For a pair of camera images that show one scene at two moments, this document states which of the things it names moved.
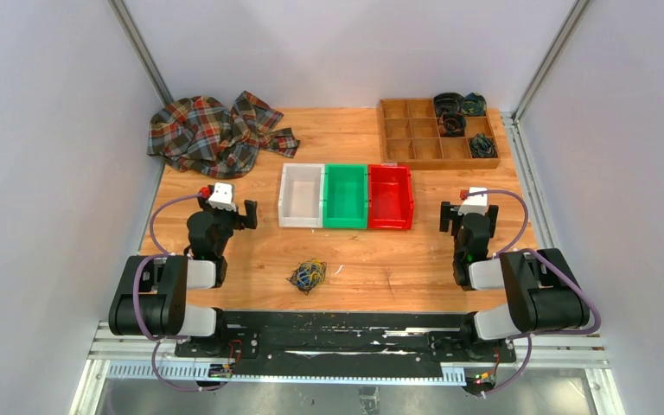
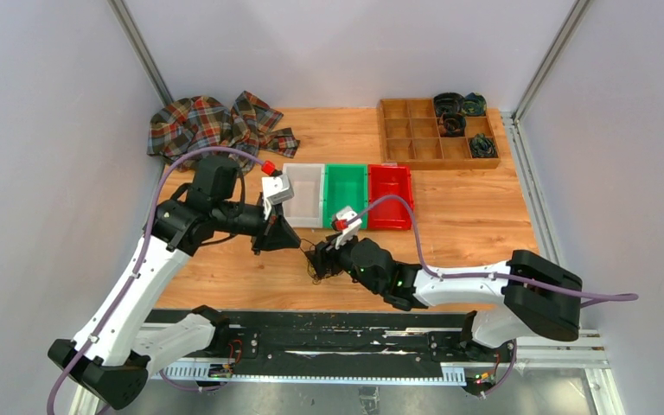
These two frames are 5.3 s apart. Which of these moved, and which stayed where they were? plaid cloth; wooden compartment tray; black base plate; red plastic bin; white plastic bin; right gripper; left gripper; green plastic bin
Moved: right gripper; left gripper
Stayed: black base plate; red plastic bin; white plastic bin; green plastic bin; plaid cloth; wooden compartment tray
